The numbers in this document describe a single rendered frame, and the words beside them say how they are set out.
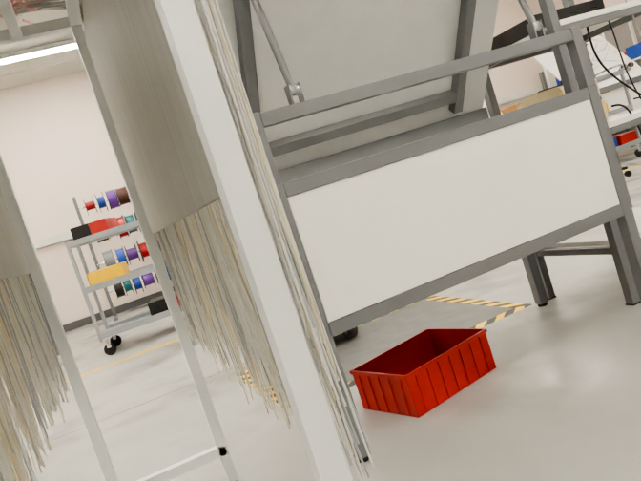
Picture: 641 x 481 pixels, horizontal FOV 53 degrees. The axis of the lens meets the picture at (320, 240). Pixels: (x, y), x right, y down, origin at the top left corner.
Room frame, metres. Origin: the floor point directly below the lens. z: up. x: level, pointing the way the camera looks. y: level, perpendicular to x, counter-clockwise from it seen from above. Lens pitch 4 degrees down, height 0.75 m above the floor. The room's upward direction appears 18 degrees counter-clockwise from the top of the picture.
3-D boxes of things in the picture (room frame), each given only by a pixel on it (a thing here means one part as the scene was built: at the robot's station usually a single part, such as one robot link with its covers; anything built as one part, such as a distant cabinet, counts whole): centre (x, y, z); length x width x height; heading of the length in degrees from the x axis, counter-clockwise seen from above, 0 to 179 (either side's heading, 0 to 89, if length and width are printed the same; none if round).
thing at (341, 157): (2.50, -0.26, 0.83); 1.18 x 0.05 x 0.06; 110
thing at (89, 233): (5.51, 1.51, 0.54); 0.99 x 0.50 x 1.08; 101
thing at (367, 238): (2.20, -0.37, 0.60); 1.17 x 0.58 x 0.40; 110
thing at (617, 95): (8.24, -3.93, 0.83); 1.18 x 0.72 x 1.65; 110
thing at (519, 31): (2.66, -1.13, 1.09); 0.35 x 0.33 x 0.07; 110
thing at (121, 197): (8.35, 2.19, 0.81); 1.29 x 0.55 x 1.62; 108
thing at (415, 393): (2.13, -0.20, 0.07); 0.39 x 0.29 x 0.14; 124
